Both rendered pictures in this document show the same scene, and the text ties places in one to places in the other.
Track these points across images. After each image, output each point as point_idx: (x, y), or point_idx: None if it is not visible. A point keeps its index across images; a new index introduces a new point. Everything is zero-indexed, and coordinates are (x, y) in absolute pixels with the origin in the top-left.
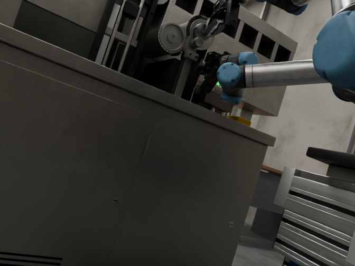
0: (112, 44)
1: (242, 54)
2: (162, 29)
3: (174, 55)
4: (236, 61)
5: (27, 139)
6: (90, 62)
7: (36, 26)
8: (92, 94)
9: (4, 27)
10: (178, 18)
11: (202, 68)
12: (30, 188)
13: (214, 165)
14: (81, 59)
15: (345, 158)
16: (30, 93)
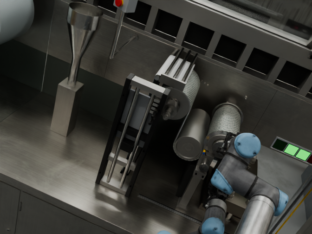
0: (113, 168)
1: (204, 224)
2: (176, 142)
3: None
4: (202, 224)
5: (47, 231)
6: (72, 206)
7: (107, 94)
8: (80, 218)
9: (22, 183)
10: (245, 86)
11: (207, 188)
12: None
13: None
14: (66, 204)
15: None
16: (45, 211)
